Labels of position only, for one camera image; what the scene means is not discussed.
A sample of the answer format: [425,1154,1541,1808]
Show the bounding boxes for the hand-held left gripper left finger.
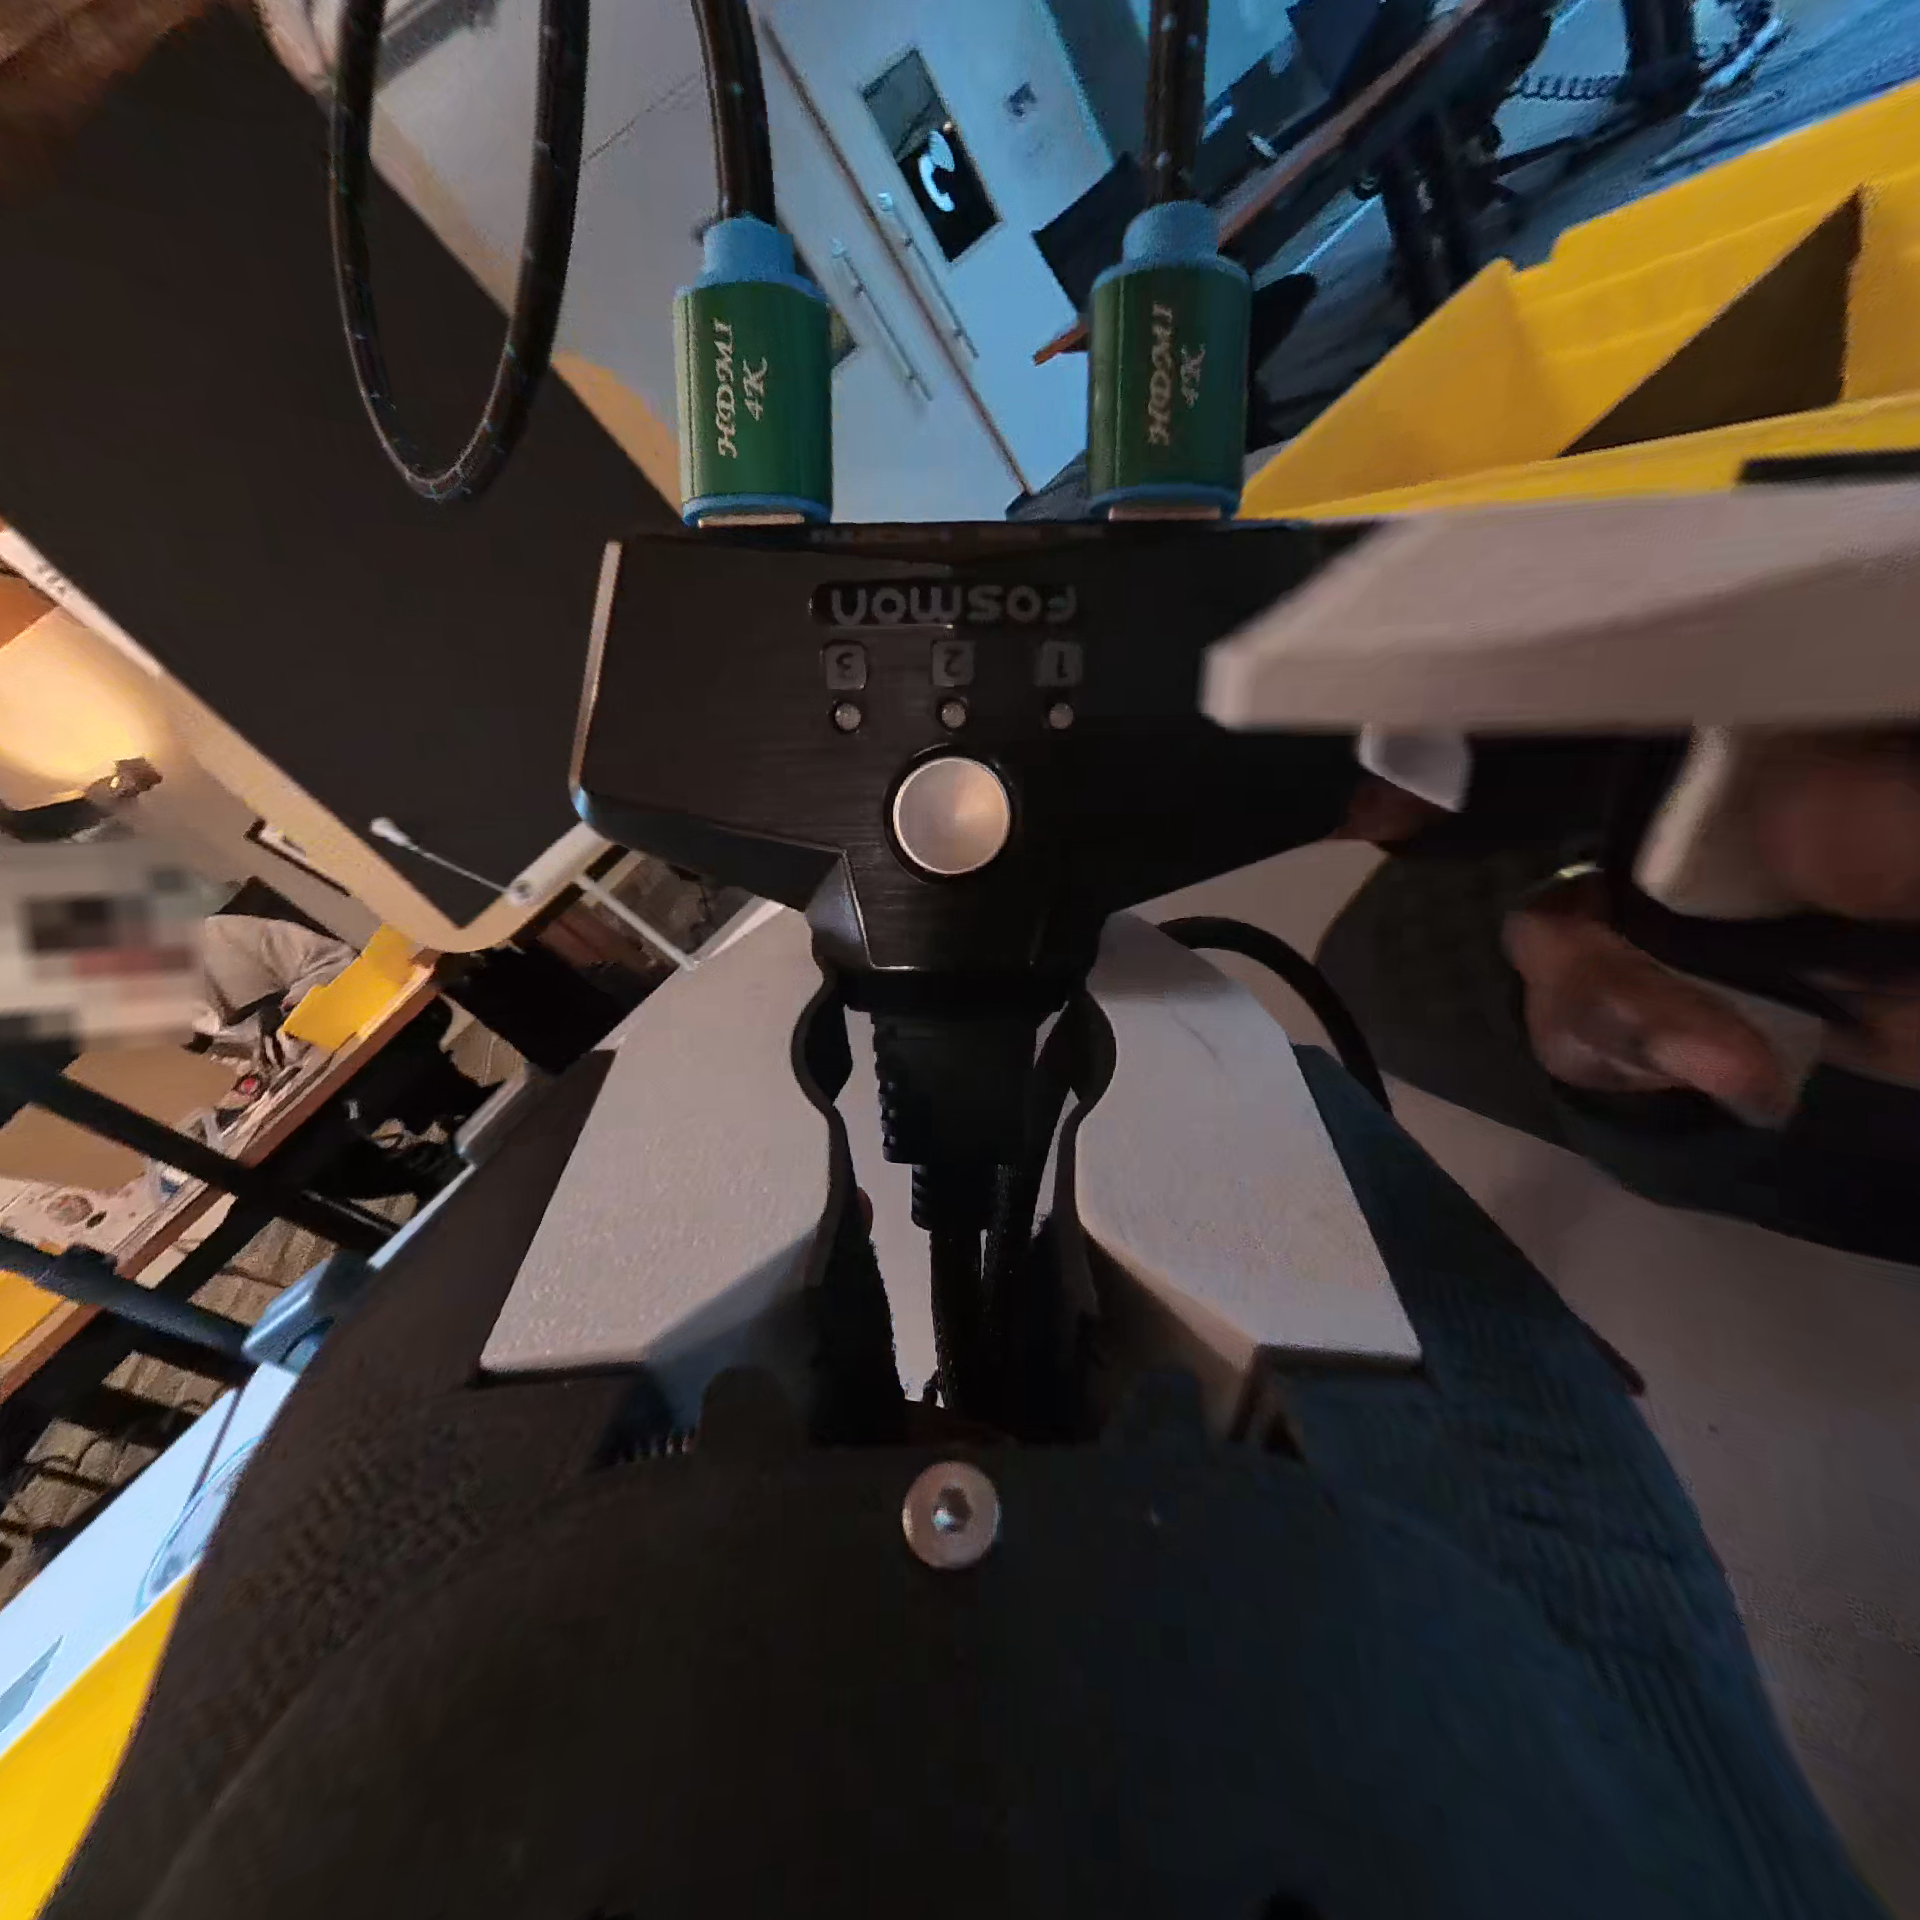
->
[477,920,901,1451]

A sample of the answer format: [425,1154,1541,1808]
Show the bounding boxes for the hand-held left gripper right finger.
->
[1034,913,1426,1445]

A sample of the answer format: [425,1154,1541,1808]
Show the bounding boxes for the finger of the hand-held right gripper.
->
[1199,476,1920,817]

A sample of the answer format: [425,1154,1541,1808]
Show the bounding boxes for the black braided HDMI cable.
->
[325,0,836,530]
[1085,0,1257,527]

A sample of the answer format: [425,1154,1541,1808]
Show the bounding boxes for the black HDMI switch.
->
[571,517,1393,1414]

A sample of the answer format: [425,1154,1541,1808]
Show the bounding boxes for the person's right hand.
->
[1499,893,1831,1129]

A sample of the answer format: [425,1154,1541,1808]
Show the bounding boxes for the small yellow plastic bin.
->
[281,920,441,1052]

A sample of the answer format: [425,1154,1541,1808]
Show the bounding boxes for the wooden office desk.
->
[1034,0,1518,369]

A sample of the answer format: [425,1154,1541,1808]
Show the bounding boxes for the black light stand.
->
[0,1052,450,1352]

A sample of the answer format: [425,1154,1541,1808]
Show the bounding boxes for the white door with window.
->
[740,0,1155,527]

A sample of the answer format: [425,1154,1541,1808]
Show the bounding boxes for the black board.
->
[0,15,683,942]

